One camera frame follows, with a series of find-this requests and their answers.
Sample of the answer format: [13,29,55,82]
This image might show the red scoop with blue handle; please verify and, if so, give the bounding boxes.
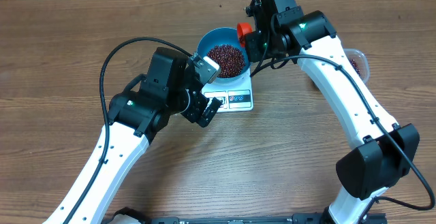
[236,22,253,48]

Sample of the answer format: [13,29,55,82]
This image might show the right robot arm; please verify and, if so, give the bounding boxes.
[238,0,420,223]

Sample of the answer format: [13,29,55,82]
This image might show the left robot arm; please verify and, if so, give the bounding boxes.
[47,47,221,223]

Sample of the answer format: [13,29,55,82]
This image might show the white digital kitchen scale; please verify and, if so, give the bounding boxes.
[202,69,254,113]

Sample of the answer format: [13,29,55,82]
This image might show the red beans in bowl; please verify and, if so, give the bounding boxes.
[207,44,246,78]

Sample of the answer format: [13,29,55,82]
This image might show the blue metal bowl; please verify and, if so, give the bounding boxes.
[197,27,251,73]

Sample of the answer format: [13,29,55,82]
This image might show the red adzuki beans in container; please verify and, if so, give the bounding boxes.
[349,59,360,76]

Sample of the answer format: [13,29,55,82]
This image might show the clear plastic container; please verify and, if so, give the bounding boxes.
[344,48,371,84]

